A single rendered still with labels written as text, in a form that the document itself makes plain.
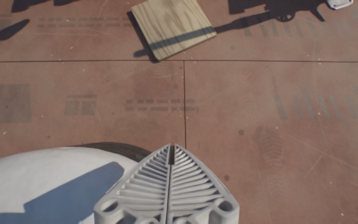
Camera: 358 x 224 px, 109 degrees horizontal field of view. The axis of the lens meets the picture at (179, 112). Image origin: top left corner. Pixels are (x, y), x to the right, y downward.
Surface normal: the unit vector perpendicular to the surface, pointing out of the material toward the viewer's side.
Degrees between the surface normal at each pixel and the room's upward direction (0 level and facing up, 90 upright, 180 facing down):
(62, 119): 0
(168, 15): 0
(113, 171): 56
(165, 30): 0
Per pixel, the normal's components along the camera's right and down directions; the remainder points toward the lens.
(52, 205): 0.07, -0.38
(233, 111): 0.03, -0.14
